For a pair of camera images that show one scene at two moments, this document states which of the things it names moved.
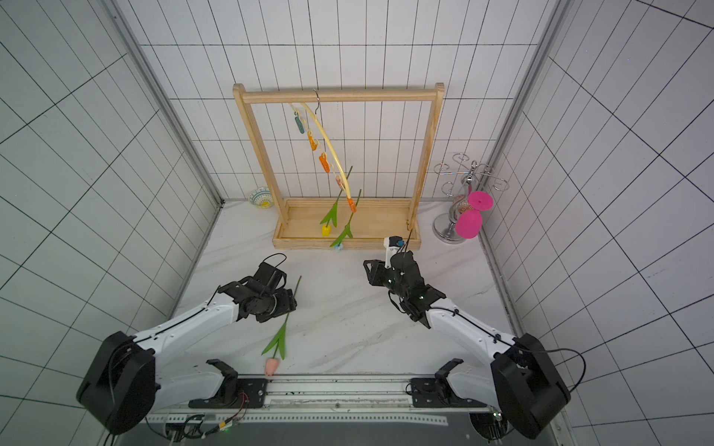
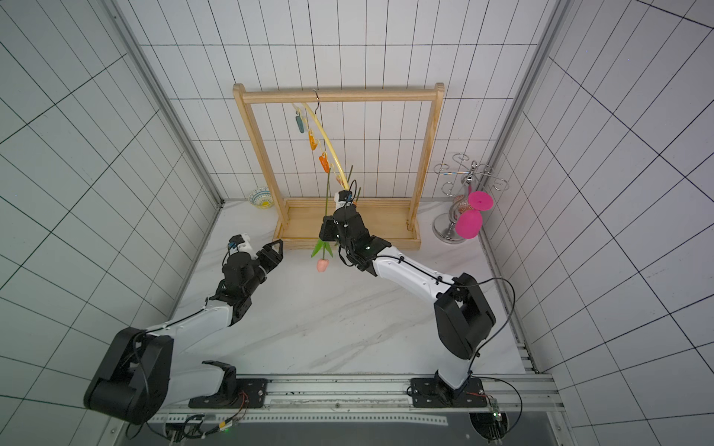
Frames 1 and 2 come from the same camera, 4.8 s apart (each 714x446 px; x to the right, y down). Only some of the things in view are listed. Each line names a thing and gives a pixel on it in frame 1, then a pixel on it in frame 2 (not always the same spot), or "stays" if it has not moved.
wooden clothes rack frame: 343,223 stays
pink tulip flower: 278,342 to 323,264
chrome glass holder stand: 458,190 stays
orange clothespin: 323,160 stays
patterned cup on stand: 464,207 stays
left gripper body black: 274,306 to 261,265
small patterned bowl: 262,198 stays
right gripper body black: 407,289 to 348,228
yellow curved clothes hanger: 327,138 stays
